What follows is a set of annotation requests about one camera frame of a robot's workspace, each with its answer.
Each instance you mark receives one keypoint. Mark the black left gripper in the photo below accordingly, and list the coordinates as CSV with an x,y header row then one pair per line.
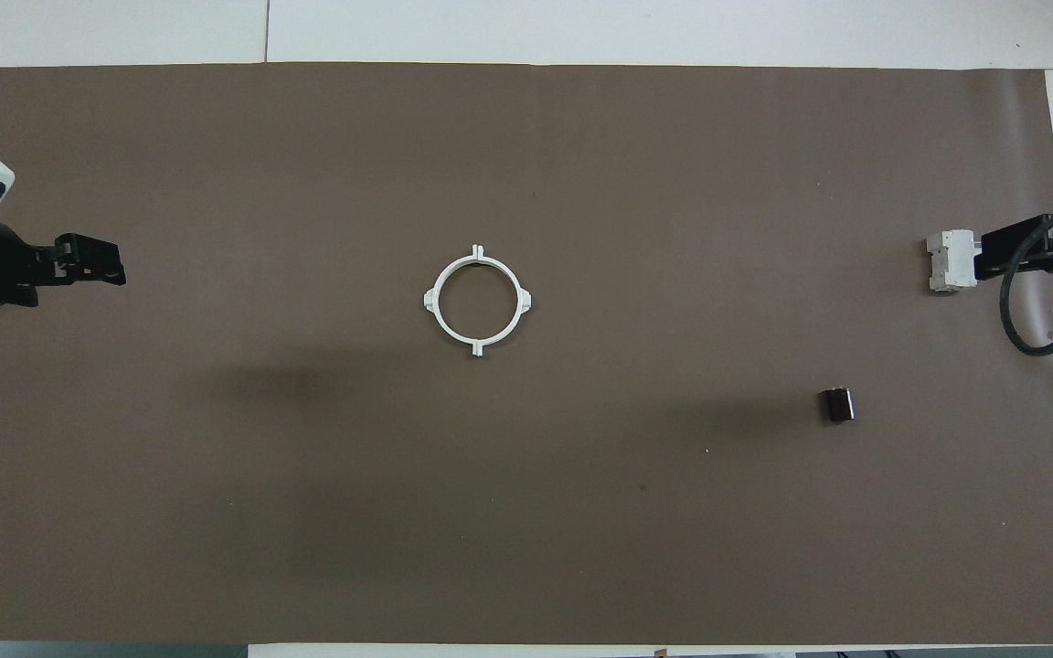
x,y
5,270

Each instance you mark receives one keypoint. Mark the brown table mat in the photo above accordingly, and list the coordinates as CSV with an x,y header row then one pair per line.
x,y
526,503

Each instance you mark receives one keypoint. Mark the grey circuit breaker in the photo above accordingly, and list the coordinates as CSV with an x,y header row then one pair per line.
x,y
947,260

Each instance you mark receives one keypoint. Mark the dark brown cylinder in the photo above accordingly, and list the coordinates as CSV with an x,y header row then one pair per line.
x,y
837,406

